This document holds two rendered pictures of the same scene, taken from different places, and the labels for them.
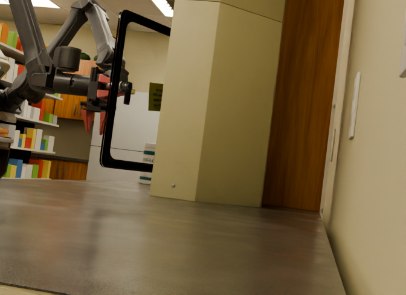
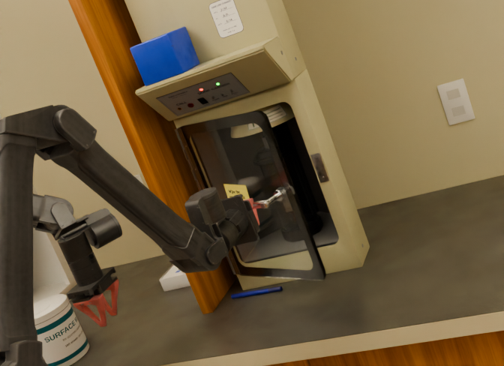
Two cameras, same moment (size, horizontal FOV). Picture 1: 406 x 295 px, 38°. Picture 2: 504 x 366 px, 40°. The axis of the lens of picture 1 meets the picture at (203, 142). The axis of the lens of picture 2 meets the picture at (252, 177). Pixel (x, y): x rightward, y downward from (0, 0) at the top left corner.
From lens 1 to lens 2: 2.10 m
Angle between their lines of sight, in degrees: 77
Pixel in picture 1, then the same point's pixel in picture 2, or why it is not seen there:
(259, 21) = not seen: hidden behind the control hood
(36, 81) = (217, 256)
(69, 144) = not seen: outside the picture
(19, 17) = (135, 192)
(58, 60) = (214, 214)
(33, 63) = (196, 238)
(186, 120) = (343, 185)
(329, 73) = not seen: hidden behind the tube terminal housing
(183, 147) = (351, 210)
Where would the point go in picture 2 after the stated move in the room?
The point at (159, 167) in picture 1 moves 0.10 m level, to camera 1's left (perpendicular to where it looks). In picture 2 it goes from (354, 238) to (354, 256)
